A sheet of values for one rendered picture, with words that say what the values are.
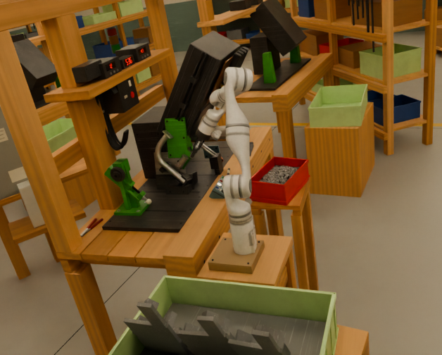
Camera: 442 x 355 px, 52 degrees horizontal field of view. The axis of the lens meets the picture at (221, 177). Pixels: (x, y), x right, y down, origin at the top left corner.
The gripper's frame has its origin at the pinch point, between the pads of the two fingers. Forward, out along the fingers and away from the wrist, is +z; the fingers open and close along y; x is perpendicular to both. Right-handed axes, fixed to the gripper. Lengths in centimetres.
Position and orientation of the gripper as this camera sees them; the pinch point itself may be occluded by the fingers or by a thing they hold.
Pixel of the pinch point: (193, 154)
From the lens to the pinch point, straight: 222.9
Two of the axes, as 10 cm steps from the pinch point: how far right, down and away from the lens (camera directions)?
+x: 8.8, 4.7, 0.5
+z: -4.4, 7.7, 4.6
